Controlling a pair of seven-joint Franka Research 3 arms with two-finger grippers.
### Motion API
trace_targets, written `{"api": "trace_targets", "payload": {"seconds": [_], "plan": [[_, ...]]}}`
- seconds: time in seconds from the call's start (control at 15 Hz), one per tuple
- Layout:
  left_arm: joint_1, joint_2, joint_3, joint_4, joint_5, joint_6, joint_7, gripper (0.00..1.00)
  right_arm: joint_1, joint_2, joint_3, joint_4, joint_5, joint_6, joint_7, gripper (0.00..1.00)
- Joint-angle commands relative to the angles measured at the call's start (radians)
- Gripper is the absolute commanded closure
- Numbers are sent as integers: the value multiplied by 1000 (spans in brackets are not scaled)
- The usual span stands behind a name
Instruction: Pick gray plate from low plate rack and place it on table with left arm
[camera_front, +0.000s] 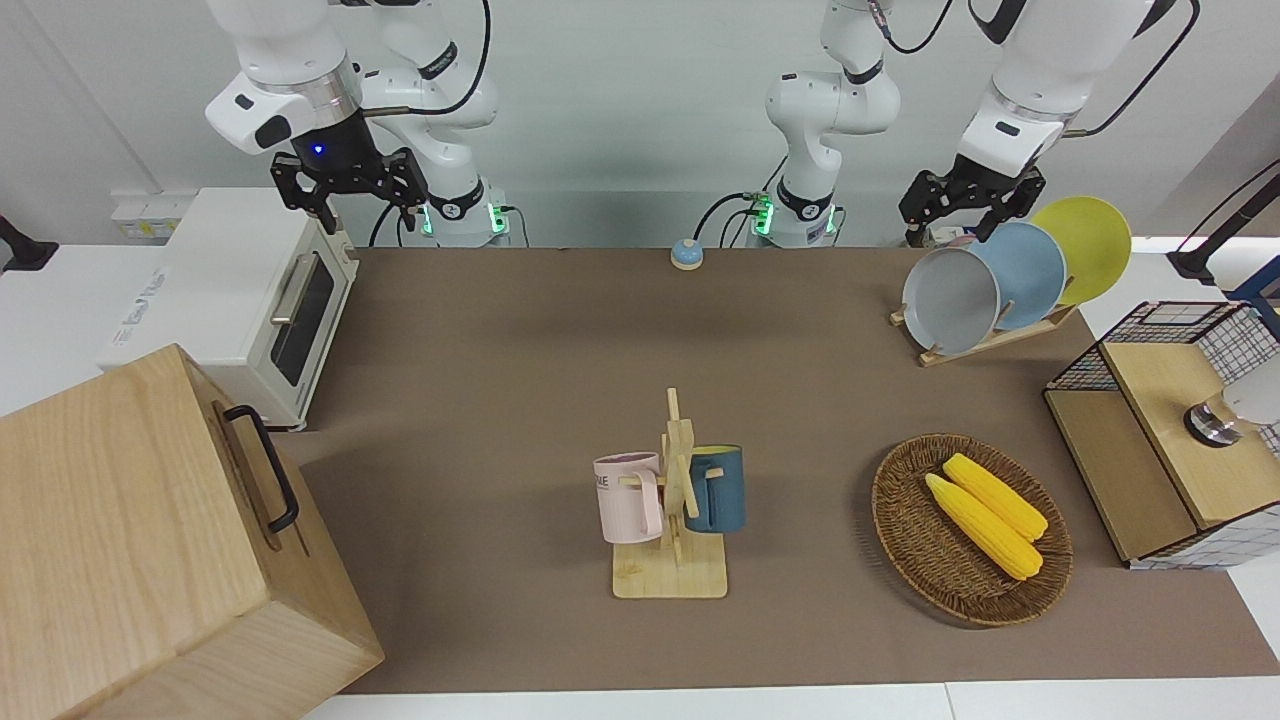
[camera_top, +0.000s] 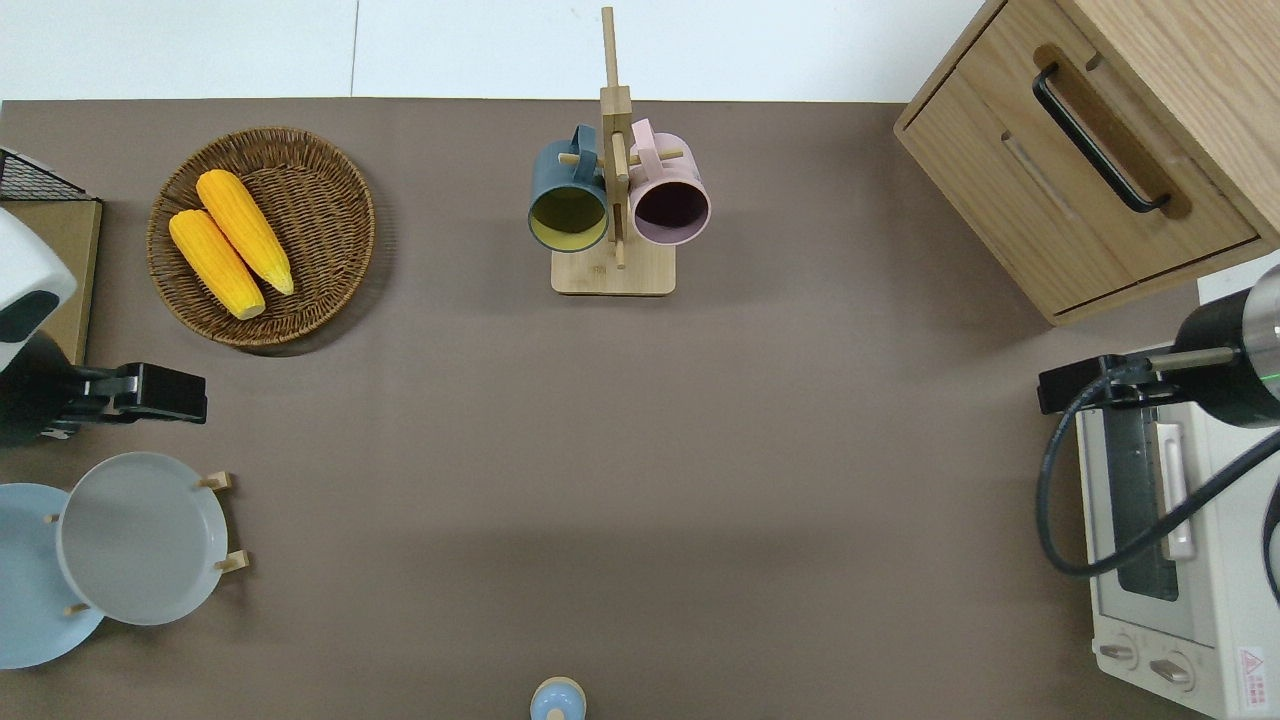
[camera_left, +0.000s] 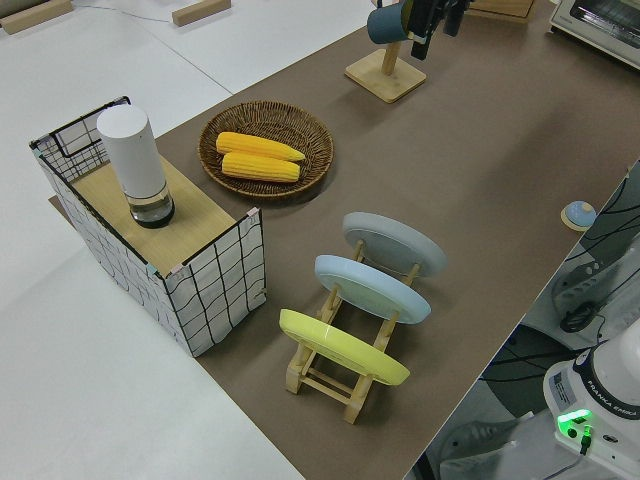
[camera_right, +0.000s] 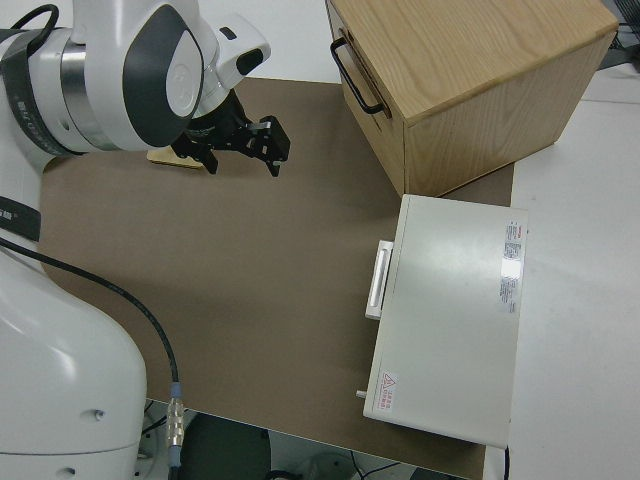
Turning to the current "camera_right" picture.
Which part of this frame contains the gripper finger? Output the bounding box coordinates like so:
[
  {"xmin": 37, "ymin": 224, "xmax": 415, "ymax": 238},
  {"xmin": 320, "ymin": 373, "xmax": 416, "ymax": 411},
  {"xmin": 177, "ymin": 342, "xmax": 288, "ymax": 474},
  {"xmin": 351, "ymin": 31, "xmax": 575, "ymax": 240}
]
[
  {"xmin": 172, "ymin": 138, "xmax": 220, "ymax": 176},
  {"xmin": 247, "ymin": 115, "xmax": 292, "ymax": 179}
]

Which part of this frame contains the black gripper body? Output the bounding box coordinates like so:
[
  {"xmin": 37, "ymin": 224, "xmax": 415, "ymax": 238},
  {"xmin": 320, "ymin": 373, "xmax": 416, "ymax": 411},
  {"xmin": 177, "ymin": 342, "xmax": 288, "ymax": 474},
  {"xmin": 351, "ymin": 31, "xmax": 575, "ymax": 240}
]
[{"xmin": 185, "ymin": 97, "xmax": 251, "ymax": 151}]

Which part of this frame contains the wooden mug stand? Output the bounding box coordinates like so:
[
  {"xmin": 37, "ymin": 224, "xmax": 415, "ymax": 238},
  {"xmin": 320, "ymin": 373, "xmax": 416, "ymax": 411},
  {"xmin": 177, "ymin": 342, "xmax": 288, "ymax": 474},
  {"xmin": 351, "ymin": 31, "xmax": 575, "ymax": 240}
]
[{"xmin": 145, "ymin": 147, "xmax": 211, "ymax": 174}]

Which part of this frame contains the brown table mat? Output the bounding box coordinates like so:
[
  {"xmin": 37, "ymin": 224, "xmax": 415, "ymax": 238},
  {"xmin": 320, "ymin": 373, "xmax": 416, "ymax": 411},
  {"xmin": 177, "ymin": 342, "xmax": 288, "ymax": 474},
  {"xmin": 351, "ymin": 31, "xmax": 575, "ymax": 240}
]
[{"xmin": 38, "ymin": 77, "xmax": 516, "ymax": 480}]

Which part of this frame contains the wooden drawer box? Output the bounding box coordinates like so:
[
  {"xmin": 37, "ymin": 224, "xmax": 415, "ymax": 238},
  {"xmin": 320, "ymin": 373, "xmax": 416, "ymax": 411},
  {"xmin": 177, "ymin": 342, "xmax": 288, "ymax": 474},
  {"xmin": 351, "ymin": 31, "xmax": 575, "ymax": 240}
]
[{"xmin": 325, "ymin": 0, "xmax": 619, "ymax": 199}]

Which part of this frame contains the white toaster oven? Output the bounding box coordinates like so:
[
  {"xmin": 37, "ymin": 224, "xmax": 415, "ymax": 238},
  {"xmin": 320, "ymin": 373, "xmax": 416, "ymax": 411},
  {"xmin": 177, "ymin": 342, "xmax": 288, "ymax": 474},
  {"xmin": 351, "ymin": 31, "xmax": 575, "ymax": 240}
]
[{"xmin": 353, "ymin": 193, "xmax": 530, "ymax": 449}]

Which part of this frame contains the black drawer handle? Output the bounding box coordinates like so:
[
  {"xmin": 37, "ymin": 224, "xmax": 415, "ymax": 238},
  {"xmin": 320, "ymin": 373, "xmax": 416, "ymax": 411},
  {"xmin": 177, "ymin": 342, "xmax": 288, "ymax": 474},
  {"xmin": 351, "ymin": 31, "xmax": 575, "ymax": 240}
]
[{"xmin": 329, "ymin": 38, "xmax": 386, "ymax": 115}]

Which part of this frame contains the white oven door handle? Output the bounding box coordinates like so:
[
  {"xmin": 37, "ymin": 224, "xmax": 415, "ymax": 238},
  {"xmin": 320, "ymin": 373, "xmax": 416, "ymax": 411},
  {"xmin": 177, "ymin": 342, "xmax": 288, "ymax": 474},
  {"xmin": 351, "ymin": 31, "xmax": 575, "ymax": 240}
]
[{"xmin": 364, "ymin": 240, "xmax": 396, "ymax": 320}]

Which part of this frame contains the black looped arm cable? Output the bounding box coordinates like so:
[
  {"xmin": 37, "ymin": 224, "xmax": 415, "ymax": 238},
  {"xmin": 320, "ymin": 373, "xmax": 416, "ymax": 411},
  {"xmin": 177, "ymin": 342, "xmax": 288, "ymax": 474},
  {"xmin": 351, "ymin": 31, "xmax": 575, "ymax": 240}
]
[{"xmin": 0, "ymin": 3, "xmax": 60, "ymax": 61}]

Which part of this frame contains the black cable with silver connector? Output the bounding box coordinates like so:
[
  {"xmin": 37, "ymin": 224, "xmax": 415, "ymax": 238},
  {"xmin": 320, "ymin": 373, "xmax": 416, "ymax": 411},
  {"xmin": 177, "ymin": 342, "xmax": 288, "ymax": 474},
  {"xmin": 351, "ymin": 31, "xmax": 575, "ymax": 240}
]
[{"xmin": 0, "ymin": 235, "xmax": 189, "ymax": 480}]

